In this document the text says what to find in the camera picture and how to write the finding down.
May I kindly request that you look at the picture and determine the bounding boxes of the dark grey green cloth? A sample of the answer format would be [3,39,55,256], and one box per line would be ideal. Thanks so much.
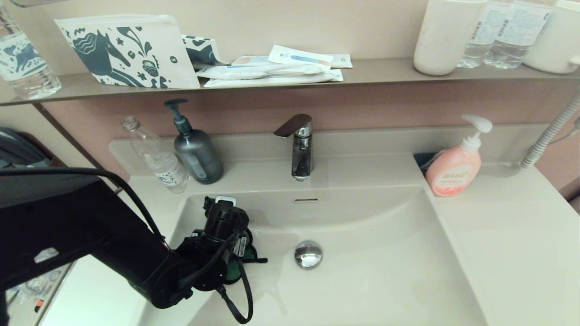
[224,229,268,285]

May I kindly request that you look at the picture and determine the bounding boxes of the chrome sink faucet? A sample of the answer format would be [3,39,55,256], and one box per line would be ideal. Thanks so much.
[273,114,314,181]

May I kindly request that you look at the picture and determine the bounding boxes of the white ceramic sink basin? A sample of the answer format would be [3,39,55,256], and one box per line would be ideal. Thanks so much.
[136,186,489,326]

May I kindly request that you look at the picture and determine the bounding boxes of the chrome drain stopper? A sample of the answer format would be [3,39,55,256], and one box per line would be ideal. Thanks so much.
[295,240,323,270]

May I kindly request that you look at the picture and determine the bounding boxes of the dark grey pump bottle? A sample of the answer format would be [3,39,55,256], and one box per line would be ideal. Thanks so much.
[164,99,224,185]

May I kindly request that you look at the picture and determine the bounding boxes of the clear empty plastic bottle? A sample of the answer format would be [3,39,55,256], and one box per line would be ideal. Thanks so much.
[121,116,190,194]

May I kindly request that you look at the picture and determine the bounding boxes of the long white packet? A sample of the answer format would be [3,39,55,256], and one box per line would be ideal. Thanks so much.
[204,70,344,88]
[196,63,331,81]

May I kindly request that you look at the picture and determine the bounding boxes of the peach white packet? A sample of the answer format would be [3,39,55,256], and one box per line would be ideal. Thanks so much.
[232,55,274,67]

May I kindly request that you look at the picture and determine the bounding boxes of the white packet blue stripe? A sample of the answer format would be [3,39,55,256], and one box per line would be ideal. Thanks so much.
[268,44,334,69]

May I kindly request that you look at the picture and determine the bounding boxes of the plastic wrapped bottle pack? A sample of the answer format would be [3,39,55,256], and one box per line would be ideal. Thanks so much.
[7,265,73,306]

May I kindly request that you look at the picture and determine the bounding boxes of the small blue print pouch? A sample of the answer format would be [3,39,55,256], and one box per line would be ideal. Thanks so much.
[181,34,229,70]

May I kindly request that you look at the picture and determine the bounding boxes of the pink soap pump bottle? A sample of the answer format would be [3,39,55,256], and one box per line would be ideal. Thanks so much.
[425,115,493,197]

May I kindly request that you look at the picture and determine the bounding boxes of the white horse print pouch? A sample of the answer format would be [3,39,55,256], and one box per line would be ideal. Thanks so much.
[54,14,200,89]

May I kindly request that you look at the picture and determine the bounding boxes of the dark grey hair dryer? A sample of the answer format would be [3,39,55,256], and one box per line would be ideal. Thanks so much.
[0,128,51,169]

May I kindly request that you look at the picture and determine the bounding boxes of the water bottle blue deer label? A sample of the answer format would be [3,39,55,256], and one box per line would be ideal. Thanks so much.
[0,4,62,100]

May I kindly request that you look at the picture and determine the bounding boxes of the tall white tumbler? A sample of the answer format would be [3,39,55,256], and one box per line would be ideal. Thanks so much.
[413,0,488,76]

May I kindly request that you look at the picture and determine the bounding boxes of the clear water bottle white label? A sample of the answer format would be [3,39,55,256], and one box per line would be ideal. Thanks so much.
[484,0,556,70]
[457,0,501,69]

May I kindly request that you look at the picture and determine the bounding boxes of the white ribbed mug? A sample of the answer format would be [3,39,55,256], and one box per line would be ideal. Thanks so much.
[524,0,580,75]

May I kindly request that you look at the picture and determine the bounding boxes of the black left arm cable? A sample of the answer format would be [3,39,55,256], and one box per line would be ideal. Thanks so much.
[0,167,254,325]

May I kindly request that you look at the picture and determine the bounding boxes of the brown wall holder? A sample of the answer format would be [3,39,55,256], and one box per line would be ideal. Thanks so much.
[18,131,130,182]

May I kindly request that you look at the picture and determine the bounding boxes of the brown wall shelf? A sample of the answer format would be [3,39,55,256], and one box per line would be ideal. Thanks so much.
[0,58,580,106]

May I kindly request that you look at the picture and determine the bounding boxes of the grey corrugated hose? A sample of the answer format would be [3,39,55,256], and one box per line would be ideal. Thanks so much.
[520,93,580,169]

